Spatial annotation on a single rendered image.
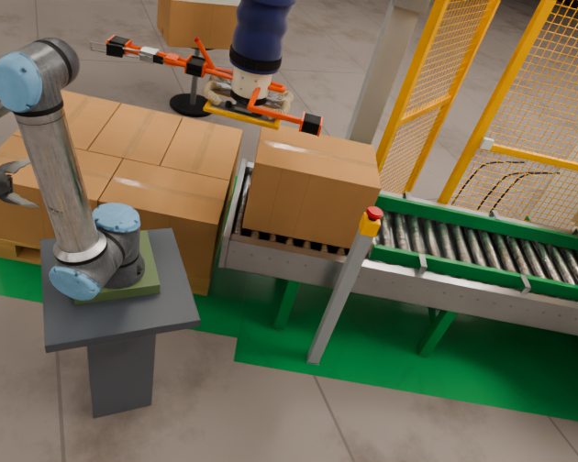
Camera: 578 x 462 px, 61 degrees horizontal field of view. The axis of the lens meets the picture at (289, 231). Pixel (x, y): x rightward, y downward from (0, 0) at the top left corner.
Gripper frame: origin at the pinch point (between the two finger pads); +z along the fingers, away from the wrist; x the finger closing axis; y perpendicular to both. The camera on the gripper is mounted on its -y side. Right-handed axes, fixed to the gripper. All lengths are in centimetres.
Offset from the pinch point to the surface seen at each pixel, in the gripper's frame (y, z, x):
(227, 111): 37, 71, -35
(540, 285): 27, 228, 56
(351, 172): 37, 129, -6
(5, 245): 125, -35, 17
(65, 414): 63, -3, 93
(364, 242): 10, 120, 27
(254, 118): 33, 82, -31
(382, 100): 106, 189, -63
